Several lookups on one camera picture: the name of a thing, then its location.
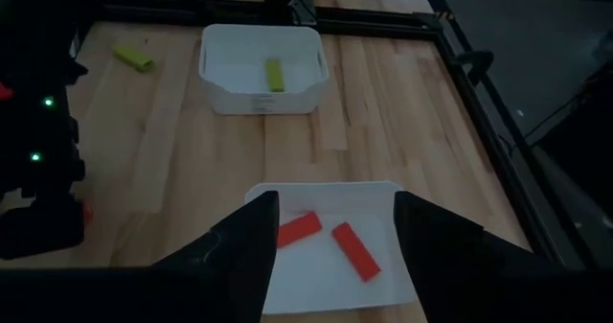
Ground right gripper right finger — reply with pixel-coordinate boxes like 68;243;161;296
393;191;542;314

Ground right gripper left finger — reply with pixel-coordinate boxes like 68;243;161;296
152;191;280;314

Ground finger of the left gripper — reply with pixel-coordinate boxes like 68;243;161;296
0;196;86;261

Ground yellow-green block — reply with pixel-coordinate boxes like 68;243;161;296
264;58;286;94
111;43;156;74

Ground white plastic bin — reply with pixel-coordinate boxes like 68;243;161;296
244;180;418;315
197;23;331;117

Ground thick black cable loop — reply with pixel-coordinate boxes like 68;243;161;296
449;49;495;88

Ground black metal table frame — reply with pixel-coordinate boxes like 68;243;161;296
71;0;595;271

